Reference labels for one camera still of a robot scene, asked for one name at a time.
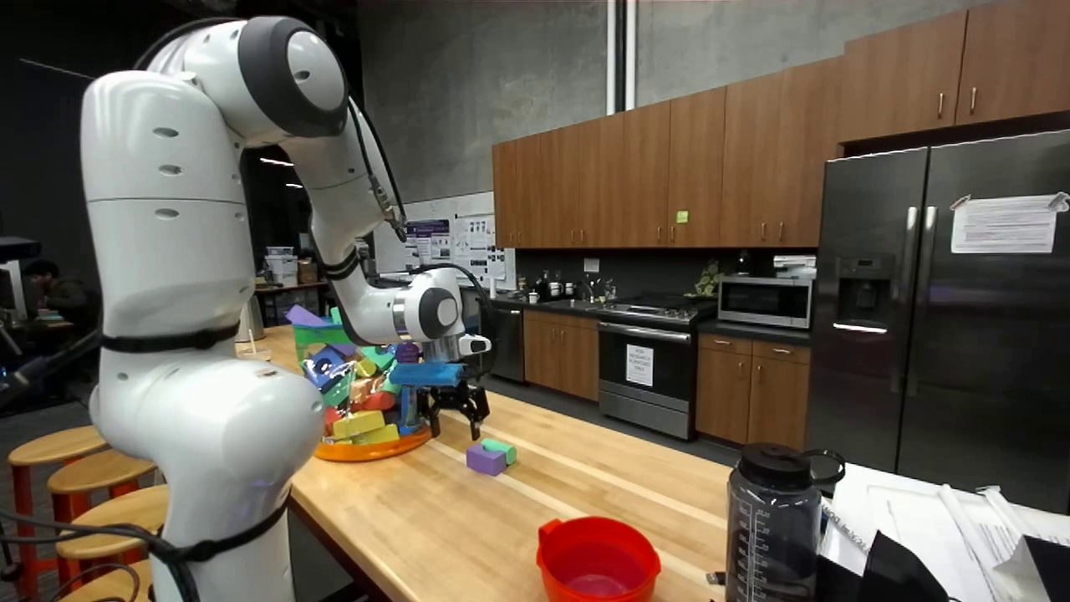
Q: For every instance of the microwave oven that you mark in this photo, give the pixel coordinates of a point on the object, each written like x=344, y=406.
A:
x=771, y=301

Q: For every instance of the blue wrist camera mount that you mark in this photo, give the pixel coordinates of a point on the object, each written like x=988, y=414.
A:
x=427, y=377

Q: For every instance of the clear bag of foam blocks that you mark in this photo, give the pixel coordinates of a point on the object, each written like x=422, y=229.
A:
x=362, y=408

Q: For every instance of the purple foam block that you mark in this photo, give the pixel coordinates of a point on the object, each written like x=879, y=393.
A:
x=488, y=464

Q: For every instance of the red bowl with handle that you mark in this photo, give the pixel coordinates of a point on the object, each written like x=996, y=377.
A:
x=597, y=559

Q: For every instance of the stainless steel oven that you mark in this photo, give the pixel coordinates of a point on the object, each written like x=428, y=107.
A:
x=647, y=366

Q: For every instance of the wooden stool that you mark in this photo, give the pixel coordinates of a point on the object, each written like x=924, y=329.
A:
x=42, y=453

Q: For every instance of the green foam block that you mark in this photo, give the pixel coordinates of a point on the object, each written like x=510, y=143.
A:
x=500, y=450

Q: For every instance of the stainless steel refrigerator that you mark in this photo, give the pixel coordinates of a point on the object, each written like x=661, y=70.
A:
x=941, y=315

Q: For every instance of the wooden cabinets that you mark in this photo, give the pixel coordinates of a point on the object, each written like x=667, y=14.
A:
x=744, y=167
x=747, y=388

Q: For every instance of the stack of white papers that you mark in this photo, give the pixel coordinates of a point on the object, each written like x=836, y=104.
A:
x=977, y=546

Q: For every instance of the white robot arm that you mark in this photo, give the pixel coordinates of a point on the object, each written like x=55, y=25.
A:
x=170, y=217

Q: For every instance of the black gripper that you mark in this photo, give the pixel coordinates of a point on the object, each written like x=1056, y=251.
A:
x=471, y=401

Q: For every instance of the upper wooden cabinets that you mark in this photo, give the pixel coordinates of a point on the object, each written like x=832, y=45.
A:
x=744, y=167

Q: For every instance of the lower wooden cabinets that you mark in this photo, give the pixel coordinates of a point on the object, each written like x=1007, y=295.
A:
x=747, y=388

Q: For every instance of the dark water bottle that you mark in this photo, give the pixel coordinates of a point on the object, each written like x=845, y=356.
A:
x=773, y=522

